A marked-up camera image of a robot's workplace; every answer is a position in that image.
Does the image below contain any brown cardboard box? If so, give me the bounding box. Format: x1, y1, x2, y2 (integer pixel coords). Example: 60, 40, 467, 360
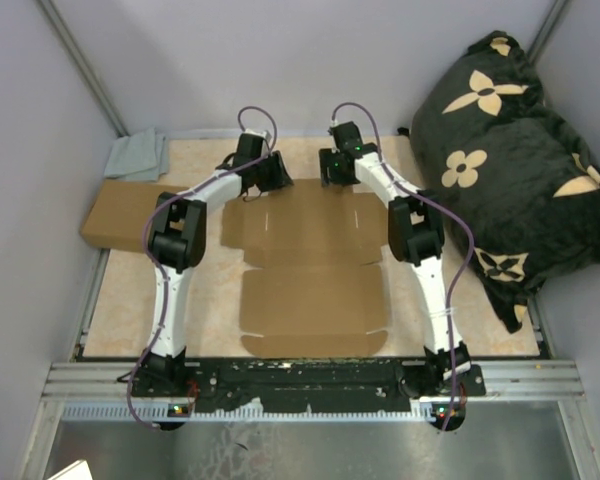
221, 179, 389, 358
80, 179, 186, 253

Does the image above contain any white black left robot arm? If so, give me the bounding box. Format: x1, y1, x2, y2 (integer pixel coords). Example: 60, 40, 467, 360
127, 129, 292, 397

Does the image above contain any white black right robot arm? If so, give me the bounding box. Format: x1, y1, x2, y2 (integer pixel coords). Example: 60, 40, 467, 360
319, 120, 471, 396

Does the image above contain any closed brown cardboard box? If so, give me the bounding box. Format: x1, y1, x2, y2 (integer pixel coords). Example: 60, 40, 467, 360
80, 179, 186, 253

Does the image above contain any grey folded cloth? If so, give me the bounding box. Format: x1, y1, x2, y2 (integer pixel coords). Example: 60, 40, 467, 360
104, 127, 169, 182

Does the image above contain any black floral plush pillow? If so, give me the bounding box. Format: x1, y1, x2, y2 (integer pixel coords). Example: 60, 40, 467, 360
409, 31, 600, 332

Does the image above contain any white paper corner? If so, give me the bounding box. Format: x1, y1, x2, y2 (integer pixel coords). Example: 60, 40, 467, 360
47, 459, 93, 480

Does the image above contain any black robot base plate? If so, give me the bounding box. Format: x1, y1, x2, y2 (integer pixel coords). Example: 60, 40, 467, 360
127, 357, 486, 431

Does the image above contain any aluminium frame rail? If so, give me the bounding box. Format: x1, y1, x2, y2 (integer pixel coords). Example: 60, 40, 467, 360
42, 358, 584, 427

